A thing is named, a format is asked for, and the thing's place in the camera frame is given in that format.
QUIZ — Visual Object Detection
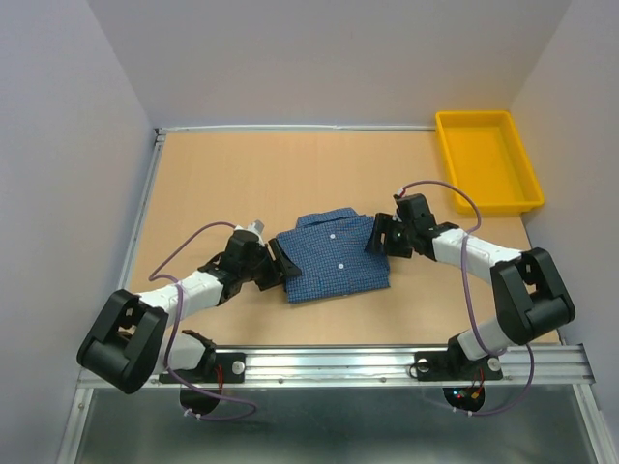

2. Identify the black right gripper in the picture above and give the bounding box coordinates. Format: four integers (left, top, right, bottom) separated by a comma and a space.
363, 212, 415, 258

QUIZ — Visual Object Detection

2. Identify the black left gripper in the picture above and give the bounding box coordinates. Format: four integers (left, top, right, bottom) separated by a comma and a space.
240, 238, 301, 291

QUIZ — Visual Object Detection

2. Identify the blue checked long sleeve shirt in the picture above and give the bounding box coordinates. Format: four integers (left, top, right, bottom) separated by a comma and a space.
276, 207, 390, 304

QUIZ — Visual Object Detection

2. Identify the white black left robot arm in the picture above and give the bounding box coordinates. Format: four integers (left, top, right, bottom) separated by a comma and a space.
76, 227, 302, 394

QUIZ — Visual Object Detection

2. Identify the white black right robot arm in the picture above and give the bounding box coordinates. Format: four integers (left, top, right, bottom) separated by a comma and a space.
366, 194, 575, 380

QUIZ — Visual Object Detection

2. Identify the yellow plastic bin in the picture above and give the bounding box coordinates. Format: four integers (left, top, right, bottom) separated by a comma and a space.
435, 110, 545, 217

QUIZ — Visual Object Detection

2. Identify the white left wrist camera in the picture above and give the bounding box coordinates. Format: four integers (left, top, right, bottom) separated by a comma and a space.
234, 219, 264, 245

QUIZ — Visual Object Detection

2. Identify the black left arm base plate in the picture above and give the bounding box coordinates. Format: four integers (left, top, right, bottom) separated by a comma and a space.
176, 352, 247, 386

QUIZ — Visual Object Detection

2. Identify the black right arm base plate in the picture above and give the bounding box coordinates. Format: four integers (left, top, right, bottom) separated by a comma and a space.
408, 350, 503, 383

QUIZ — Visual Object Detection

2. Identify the aluminium left side rail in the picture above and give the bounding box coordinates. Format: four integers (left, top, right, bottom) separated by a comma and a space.
99, 135, 166, 350

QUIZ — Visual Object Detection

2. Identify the aluminium rail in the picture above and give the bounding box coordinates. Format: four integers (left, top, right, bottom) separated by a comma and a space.
155, 124, 436, 135
99, 135, 166, 350
79, 343, 595, 388

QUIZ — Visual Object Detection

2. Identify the aluminium back rail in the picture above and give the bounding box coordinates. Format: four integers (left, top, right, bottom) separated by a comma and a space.
155, 124, 436, 135

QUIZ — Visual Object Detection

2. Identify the aluminium front rail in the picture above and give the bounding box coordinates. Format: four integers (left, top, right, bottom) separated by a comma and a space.
79, 343, 595, 388

